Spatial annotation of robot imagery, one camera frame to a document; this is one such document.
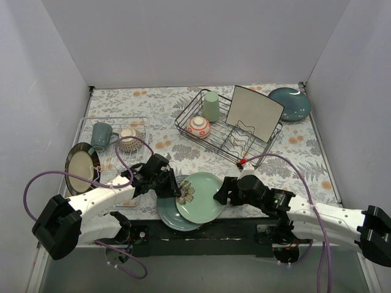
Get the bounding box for white wire dish rack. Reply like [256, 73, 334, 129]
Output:
[64, 117, 150, 197]

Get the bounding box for green round plate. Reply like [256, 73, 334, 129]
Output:
[176, 172, 224, 224]

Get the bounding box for orange patterned bowl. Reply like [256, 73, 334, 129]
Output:
[186, 116, 211, 139]

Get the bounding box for green cup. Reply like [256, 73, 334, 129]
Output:
[202, 92, 219, 123]

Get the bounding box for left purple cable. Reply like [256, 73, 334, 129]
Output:
[23, 136, 153, 280]

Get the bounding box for dark teal round plate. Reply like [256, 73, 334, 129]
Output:
[156, 175, 202, 232]

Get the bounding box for white square plate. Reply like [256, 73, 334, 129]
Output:
[226, 85, 284, 143]

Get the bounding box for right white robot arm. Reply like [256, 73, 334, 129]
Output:
[213, 175, 390, 267]

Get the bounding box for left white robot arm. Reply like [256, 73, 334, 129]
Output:
[32, 154, 180, 260]

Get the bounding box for floral table mat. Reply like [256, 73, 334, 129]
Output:
[60, 83, 342, 222]

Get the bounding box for brown patterned bowl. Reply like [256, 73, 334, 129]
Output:
[119, 128, 142, 153]

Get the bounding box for black wire dish rack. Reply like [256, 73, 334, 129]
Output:
[174, 89, 283, 164]

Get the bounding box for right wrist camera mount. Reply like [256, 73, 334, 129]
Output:
[236, 159, 255, 179]

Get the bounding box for black rimmed round plate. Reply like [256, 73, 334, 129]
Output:
[65, 142, 101, 197]

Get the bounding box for grey blue mug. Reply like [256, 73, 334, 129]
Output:
[90, 122, 119, 152]

